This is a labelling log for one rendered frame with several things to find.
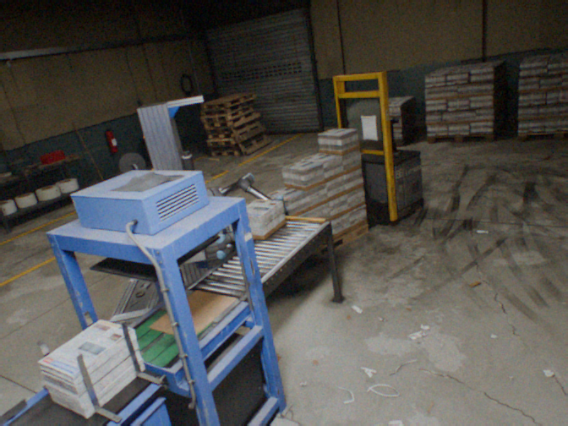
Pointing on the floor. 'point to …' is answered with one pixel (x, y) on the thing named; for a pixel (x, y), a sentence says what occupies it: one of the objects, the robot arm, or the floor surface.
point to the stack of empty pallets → (226, 113)
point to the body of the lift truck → (369, 170)
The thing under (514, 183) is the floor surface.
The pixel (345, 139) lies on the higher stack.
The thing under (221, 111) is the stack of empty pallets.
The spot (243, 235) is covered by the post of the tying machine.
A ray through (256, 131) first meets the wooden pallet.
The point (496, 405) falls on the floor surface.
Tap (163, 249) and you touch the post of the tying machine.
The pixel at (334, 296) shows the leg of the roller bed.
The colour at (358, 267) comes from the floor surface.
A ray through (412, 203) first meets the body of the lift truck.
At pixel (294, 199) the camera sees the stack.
